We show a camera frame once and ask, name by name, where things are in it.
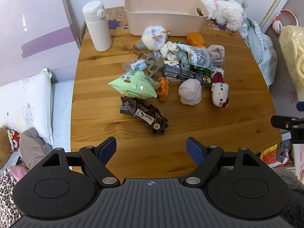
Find Hello Kitty plush toy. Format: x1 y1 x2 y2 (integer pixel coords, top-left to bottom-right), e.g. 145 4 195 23
211 72 229 108

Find pink sock ball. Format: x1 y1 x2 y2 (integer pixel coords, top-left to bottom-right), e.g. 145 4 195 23
178 79 202 105

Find brown plaid fabric pouch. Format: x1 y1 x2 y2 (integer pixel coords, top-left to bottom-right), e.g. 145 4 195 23
120 96 169 135

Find orange small sock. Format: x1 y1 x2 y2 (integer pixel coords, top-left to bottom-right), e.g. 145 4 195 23
156 78 169 102

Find long black box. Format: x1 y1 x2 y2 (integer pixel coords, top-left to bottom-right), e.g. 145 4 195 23
162 64 212 89

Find pink purple sock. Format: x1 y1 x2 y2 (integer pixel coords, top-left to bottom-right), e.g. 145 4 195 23
207 45 225 66

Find white green snack bag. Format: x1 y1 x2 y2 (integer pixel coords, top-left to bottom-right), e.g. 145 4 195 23
177 44 216 72

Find green plaid scrunchie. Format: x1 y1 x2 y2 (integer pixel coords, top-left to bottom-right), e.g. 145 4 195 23
175 51 191 70

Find taupe large hair claw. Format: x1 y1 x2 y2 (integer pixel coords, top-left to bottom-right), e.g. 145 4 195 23
143 52 164 79

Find cream satin scrunchie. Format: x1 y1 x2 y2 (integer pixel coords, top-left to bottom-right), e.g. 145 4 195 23
159 41 180 61

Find orange plastic container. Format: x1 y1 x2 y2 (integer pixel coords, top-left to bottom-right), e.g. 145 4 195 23
186 32 205 47

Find brown thin hair claw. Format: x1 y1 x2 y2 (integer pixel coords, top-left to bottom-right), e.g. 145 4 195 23
129 40 148 59

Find white fluffy hair scrunchie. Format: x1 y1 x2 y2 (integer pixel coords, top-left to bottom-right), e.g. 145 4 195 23
141 26 171 51

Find grey plush toy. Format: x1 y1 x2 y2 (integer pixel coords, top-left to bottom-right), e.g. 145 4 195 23
20 128 53 170

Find light striped clothes pile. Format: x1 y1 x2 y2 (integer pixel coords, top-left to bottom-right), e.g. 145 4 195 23
239 18 278 88

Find white elephant pillow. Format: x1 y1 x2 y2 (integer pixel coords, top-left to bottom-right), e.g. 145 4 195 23
0 68 54 145

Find red white headphones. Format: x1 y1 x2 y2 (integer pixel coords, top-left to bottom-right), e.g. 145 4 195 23
272 9 299 35

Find leopard print fabric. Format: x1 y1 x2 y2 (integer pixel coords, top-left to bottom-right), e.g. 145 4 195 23
0 169 21 228

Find white fluffy plush dog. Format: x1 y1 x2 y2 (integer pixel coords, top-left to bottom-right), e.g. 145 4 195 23
203 0 245 31

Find floral brown table mat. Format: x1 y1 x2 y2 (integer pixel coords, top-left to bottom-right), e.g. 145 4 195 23
105 7 227 31

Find beige plastic storage bin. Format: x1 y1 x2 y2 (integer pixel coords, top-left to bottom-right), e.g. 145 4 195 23
124 0 209 36

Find white thermos bottle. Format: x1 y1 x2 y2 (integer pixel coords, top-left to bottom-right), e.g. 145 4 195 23
82 1 112 51

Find yellow ring snack bag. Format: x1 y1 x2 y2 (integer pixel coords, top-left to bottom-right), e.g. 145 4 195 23
279 25 304 102

